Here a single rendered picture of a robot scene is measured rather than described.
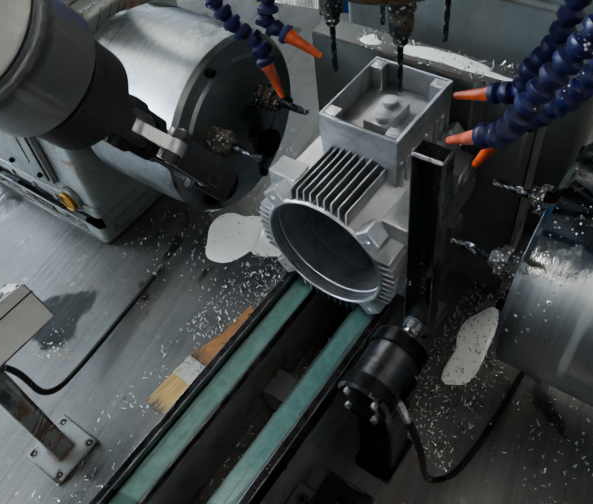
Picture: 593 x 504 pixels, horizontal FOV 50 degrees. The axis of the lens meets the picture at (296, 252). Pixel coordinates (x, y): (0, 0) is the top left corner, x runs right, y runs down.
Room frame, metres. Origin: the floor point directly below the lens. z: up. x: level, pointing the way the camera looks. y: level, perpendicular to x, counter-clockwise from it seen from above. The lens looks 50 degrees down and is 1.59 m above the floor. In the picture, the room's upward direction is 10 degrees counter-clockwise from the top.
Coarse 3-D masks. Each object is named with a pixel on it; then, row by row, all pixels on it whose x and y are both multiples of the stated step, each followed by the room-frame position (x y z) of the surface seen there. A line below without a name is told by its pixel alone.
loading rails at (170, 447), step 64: (448, 256) 0.56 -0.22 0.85; (256, 320) 0.45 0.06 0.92; (320, 320) 0.49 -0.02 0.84; (384, 320) 0.42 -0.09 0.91; (192, 384) 0.37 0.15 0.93; (256, 384) 0.39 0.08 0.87; (320, 384) 0.35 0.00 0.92; (192, 448) 0.31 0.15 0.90; (256, 448) 0.29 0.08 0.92; (320, 448) 0.31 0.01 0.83
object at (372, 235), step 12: (444, 132) 0.55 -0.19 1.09; (456, 132) 0.55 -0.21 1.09; (264, 192) 0.52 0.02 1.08; (276, 192) 0.50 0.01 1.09; (288, 192) 0.51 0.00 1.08; (276, 204) 0.50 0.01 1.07; (360, 228) 0.44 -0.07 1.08; (372, 228) 0.43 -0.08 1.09; (360, 240) 0.42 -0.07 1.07; (372, 240) 0.41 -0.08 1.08; (384, 240) 0.42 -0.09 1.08; (288, 264) 0.50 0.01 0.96; (372, 312) 0.42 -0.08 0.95
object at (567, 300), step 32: (576, 160) 0.41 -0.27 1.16; (512, 192) 0.47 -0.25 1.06; (544, 192) 0.45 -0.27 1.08; (576, 192) 0.37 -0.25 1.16; (544, 224) 0.35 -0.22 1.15; (576, 224) 0.34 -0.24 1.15; (512, 256) 0.37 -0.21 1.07; (544, 256) 0.32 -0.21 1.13; (576, 256) 0.31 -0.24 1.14; (512, 288) 0.32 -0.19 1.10; (544, 288) 0.30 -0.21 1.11; (576, 288) 0.29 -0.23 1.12; (512, 320) 0.30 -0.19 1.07; (544, 320) 0.29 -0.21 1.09; (576, 320) 0.27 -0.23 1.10; (512, 352) 0.29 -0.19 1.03; (544, 352) 0.27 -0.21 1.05; (576, 352) 0.26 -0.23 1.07; (576, 384) 0.25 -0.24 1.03
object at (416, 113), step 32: (384, 64) 0.62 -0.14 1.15; (352, 96) 0.60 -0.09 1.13; (384, 96) 0.60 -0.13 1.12; (416, 96) 0.59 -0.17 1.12; (448, 96) 0.57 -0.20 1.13; (320, 128) 0.55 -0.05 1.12; (352, 128) 0.52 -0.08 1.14; (384, 128) 0.53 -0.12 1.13; (416, 128) 0.51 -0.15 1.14; (384, 160) 0.50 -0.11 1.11
